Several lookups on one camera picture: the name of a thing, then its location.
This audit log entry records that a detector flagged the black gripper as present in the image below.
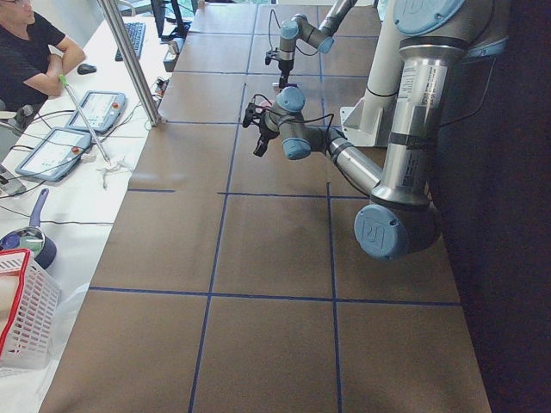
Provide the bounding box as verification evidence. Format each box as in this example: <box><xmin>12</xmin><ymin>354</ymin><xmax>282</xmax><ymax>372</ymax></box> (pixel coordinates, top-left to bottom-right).
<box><xmin>253</xmin><ymin>112</ymin><xmax>279</xmax><ymax>157</ymax></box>
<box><xmin>276</xmin><ymin>58</ymin><xmax>294</xmax><ymax>89</ymax></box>

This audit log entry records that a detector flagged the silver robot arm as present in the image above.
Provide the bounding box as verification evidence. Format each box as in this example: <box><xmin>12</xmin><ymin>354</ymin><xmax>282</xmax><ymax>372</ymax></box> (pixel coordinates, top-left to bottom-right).
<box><xmin>243</xmin><ymin>1</ymin><xmax>511</xmax><ymax>261</ymax></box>
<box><xmin>265</xmin><ymin>0</ymin><xmax>356</xmax><ymax>89</ymax></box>

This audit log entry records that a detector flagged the upper power strip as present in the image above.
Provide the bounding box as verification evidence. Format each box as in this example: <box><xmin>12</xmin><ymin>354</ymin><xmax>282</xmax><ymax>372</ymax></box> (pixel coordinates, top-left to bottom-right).
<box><xmin>154</xmin><ymin>77</ymin><xmax>170</xmax><ymax>97</ymax></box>

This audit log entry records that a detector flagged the black monitor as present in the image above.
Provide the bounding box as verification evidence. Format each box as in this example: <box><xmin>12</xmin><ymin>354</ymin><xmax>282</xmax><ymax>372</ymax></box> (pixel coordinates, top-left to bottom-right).
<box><xmin>150</xmin><ymin>0</ymin><xmax>191</xmax><ymax>41</ymax></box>

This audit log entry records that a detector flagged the black keyboard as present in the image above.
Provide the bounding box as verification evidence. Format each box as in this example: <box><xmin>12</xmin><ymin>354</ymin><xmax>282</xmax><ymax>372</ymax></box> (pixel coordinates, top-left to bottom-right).
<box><xmin>124</xmin><ymin>22</ymin><xmax>146</xmax><ymax>59</ymax></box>

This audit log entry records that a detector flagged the upper teach pendant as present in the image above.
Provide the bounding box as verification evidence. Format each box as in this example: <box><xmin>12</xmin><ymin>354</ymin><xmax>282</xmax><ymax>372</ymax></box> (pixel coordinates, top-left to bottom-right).
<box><xmin>72</xmin><ymin>90</ymin><xmax>127</xmax><ymax>135</ymax></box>

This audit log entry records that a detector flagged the teach pendant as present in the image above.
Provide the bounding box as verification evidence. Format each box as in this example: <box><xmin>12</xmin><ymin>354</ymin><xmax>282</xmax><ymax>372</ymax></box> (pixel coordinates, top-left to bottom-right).
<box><xmin>72</xmin><ymin>90</ymin><xmax>127</xmax><ymax>135</ymax></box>
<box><xmin>15</xmin><ymin>127</ymin><xmax>91</xmax><ymax>182</ymax></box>

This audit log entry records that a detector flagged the black computer mouse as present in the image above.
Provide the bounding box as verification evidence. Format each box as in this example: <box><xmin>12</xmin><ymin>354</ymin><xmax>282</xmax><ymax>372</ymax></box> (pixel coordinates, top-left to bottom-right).
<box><xmin>77</xmin><ymin>64</ymin><xmax>97</xmax><ymax>75</ymax></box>

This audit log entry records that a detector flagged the lower teach pendant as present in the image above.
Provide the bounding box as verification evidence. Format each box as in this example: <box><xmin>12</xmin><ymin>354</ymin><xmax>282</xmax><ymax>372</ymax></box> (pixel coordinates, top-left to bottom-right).
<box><xmin>15</xmin><ymin>127</ymin><xmax>91</xmax><ymax>182</ymax></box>

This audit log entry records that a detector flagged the long metal rod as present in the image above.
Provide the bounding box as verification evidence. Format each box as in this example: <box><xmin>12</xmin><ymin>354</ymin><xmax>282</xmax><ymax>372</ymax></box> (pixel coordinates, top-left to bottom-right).
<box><xmin>59</xmin><ymin>74</ymin><xmax>112</xmax><ymax>166</ymax></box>

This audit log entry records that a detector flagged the blue pan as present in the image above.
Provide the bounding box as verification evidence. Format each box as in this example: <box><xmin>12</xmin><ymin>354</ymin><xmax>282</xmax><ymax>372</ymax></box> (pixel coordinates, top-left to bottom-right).
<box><xmin>1</xmin><ymin>188</ymin><xmax>57</xmax><ymax>269</ymax></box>

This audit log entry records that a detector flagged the seated person black shirt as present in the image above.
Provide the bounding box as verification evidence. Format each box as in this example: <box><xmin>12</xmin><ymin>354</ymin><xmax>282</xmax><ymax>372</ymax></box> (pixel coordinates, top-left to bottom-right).
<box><xmin>1</xmin><ymin>1</ymin><xmax>85</xmax><ymax>112</ymax></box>

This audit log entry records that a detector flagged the white plastic basket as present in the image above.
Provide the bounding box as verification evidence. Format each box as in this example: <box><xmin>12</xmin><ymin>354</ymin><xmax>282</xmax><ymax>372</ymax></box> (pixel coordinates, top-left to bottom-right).
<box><xmin>1</xmin><ymin>249</ymin><xmax>60</xmax><ymax>377</ymax></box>

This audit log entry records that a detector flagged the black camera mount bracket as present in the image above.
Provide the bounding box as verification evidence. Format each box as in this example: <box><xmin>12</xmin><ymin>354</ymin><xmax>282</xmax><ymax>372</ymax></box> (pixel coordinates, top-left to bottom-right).
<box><xmin>242</xmin><ymin>94</ymin><xmax>273</xmax><ymax>128</ymax></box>

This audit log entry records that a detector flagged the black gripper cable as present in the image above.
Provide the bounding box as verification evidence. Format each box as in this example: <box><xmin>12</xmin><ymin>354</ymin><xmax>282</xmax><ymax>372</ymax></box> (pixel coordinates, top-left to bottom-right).
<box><xmin>249</xmin><ymin>93</ymin><xmax>337</xmax><ymax>128</ymax></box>

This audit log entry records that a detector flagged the aluminium frame post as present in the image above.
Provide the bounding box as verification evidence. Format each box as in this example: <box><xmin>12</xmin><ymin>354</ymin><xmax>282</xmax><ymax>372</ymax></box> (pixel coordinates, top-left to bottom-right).
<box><xmin>98</xmin><ymin>0</ymin><xmax>162</xmax><ymax>127</ymax></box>

